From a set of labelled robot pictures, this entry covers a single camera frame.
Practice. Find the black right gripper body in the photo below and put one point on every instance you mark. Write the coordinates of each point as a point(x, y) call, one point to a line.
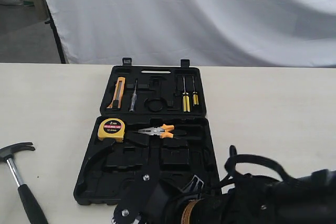
point(192, 204)

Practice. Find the black plastic tool case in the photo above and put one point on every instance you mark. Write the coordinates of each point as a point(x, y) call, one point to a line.
point(109, 168)

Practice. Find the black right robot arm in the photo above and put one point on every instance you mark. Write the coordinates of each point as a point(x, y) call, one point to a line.
point(261, 199)

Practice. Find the yellow 2m tape measure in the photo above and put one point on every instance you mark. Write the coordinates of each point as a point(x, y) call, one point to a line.
point(112, 128)

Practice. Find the long yellow black screwdriver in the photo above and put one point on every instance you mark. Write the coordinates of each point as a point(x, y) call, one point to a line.
point(186, 101)

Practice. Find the short yellow black screwdriver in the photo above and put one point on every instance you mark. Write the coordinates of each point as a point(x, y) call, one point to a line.
point(195, 94)

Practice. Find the clear voltage tester screwdriver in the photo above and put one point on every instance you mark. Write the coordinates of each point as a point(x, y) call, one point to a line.
point(133, 97)

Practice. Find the yellow utility knife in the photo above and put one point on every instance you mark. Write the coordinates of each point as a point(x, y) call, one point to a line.
point(118, 94)

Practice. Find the steel claw hammer black grip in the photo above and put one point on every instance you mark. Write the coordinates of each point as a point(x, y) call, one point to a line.
point(30, 204)

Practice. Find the white backdrop cloth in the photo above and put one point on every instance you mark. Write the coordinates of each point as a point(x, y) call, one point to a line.
point(286, 33)

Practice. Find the black backdrop stand pole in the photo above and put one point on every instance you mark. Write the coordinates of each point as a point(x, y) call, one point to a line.
point(51, 23)

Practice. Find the orange handled combination pliers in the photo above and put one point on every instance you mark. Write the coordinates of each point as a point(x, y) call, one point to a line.
point(163, 131)

